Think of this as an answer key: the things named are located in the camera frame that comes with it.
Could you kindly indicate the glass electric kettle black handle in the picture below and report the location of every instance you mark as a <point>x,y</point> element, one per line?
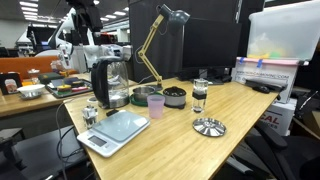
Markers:
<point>110,83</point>

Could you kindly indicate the steel pot on green mat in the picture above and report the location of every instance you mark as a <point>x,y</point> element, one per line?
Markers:
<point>140,94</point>

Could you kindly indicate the black lidded steel pot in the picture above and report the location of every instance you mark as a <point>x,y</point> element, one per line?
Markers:
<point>175,97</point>

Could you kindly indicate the round metal lid plate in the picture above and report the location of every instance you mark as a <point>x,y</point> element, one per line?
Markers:
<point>209,127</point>

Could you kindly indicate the pink plastic cup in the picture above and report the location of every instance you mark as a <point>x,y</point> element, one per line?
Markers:
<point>155,106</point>

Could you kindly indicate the black office chair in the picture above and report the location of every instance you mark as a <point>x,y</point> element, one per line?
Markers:
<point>287,157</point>

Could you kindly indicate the white bowl on saucer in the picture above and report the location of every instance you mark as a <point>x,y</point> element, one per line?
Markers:
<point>31,91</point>

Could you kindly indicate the black tray with items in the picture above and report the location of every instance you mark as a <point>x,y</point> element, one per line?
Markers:
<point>61,88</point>

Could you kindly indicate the translucent plastic storage bin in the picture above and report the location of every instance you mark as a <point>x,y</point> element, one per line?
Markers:
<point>289,31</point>

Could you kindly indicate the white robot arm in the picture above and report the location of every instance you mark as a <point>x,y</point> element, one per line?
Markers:
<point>82,26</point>

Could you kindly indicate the black computer monitor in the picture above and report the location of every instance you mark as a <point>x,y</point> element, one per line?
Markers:
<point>209,47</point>

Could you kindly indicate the white cardboard moving box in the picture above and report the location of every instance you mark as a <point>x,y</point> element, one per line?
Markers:
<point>274,72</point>

